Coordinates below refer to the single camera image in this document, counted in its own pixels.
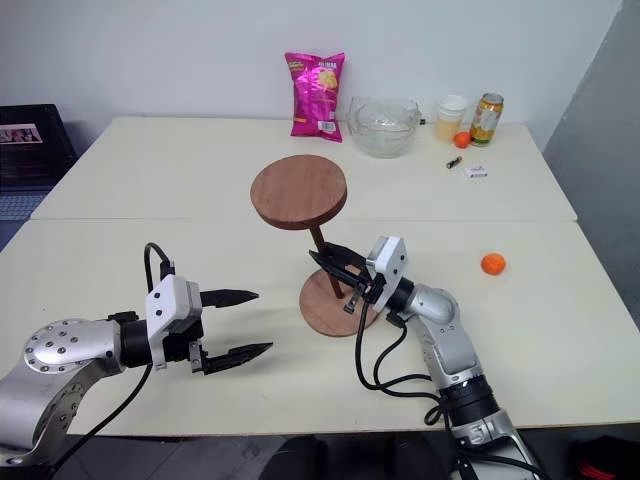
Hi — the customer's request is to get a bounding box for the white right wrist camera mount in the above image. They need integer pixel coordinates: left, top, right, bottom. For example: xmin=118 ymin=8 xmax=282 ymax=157
xmin=365 ymin=235 xmax=408 ymax=313

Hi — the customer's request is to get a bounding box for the clear glass bowl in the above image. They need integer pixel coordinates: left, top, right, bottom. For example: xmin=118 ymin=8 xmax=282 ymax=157
xmin=346 ymin=95 xmax=421 ymax=160

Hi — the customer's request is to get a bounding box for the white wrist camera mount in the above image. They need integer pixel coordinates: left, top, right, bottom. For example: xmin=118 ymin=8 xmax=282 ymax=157
xmin=144 ymin=274 xmax=203 ymax=372
xmin=365 ymin=235 xmax=408 ymax=313

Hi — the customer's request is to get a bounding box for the black and red object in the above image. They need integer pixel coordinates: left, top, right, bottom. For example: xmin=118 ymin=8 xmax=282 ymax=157
xmin=573 ymin=438 xmax=640 ymax=480

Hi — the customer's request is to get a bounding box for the wooden pole with round disc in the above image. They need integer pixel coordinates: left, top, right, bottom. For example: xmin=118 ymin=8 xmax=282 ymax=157
xmin=249 ymin=154 xmax=350 ymax=300

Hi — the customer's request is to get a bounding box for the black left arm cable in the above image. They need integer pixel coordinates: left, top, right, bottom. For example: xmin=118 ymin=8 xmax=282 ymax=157
xmin=47 ymin=242 xmax=177 ymax=469

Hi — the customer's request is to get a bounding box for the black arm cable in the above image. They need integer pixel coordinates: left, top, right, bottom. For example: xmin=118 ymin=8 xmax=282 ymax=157
xmin=47 ymin=242 xmax=177 ymax=469
xmin=353 ymin=299 xmax=454 ymax=428

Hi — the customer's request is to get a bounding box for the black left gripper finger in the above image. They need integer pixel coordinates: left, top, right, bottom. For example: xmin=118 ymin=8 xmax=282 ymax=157
xmin=202 ymin=341 xmax=275 ymax=377
xmin=199 ymin=288 xmax=261 ymax=309

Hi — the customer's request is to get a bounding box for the yellow green drink can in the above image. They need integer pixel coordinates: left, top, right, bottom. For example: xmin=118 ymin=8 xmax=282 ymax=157
xmin=469 ymin=91 xmax=505 ymax=148

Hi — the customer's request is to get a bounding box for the pink chips bag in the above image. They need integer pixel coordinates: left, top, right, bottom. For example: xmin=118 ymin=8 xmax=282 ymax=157
xmin=284 ymin=50 xmax=348 ymax=144

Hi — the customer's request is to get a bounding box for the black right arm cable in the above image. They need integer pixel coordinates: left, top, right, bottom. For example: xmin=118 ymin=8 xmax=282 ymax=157
xmin=353 ymin=299 xmax=454 ymax=428

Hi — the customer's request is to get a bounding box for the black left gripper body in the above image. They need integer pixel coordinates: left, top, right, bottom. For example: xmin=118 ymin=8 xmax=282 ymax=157
xmin=160 ymin=314 xmax=212 ymax=376

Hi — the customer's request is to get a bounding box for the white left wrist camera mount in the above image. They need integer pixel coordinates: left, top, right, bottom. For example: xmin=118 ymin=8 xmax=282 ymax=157
xmin=144 ymin=274 xmax=203 ymax=372

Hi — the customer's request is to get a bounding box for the black laptop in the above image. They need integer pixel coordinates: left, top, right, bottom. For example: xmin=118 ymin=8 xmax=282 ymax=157
xmin=0 ymin=103 xmax=79 ymax=224

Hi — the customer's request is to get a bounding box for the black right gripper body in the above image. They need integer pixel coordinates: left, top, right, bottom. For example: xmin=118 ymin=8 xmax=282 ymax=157
xmin=343 ymin=267 xmax=384 ymax=314

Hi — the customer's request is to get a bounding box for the round wooden base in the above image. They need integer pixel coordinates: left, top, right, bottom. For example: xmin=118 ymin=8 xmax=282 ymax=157
xmin=298 ymin=269 xmax=383 ymax=340

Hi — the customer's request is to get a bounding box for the orange mandarin fruit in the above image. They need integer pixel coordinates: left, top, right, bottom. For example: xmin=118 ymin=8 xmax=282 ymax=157
xmin=480 ymin=252 xmax=509 ymax=277

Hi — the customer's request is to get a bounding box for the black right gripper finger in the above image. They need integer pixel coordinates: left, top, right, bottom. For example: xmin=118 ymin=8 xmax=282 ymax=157
xmin=324 ymin=241 xmax=370 ymax=272
xmin=307 ymin=248 xmax=370 ymax=292

